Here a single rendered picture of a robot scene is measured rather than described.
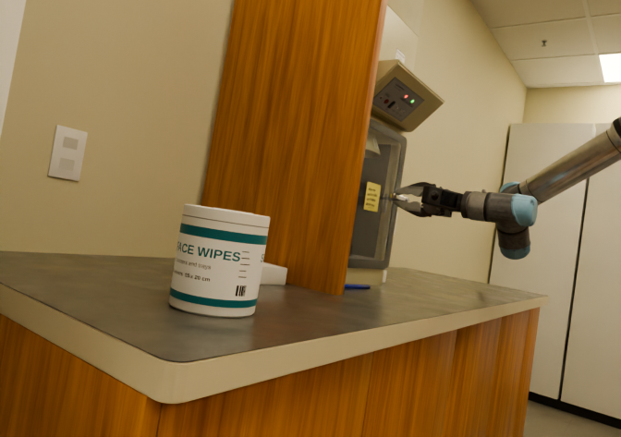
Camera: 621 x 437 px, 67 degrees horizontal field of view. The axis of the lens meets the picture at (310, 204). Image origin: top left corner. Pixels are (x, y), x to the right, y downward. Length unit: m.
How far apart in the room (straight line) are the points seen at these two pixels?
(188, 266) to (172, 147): 0.70
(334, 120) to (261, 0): 0.45
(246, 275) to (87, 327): 0.22
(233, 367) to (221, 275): 0.17
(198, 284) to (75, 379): 0.19
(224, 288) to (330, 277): 0.45
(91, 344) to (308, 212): 0.67
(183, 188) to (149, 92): 0.27
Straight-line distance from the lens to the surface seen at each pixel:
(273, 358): 0.58
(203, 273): 0.67
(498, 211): 1.23
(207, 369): 0.51
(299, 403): 0.71
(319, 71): 1.20
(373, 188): 1.31
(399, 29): 1.47
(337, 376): 0.78
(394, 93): 1.27
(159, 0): 1.37
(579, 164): 1.30
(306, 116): 1.18
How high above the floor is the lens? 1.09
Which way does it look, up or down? 2 degrees up
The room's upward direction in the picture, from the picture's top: 9 degrees clockwise
